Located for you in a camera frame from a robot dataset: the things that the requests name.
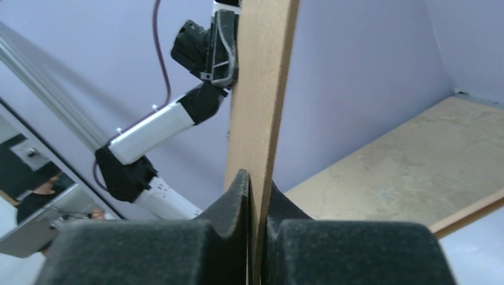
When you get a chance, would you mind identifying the aluminium frame rail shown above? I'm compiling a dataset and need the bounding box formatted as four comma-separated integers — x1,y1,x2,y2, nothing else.
1,22,108,152

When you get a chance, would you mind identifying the brown backing board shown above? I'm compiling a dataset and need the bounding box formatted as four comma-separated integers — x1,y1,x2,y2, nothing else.
225,1,299,284

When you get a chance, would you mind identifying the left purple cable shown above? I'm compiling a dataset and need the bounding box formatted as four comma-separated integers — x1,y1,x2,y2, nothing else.
92,0,173,192

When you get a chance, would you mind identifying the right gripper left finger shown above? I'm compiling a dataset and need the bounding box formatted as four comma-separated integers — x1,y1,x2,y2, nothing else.
36,169,249,285

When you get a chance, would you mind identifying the wooden picture frame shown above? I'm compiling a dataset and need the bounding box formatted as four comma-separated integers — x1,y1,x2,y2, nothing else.
429,190,503,239

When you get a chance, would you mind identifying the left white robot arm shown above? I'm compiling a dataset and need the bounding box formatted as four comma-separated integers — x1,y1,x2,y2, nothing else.
95,2,241,220

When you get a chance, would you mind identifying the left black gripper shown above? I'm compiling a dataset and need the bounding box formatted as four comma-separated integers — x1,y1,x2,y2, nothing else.
171,9,239,88

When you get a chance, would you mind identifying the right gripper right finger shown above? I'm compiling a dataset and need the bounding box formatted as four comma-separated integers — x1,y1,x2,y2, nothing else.
262,185,456,284

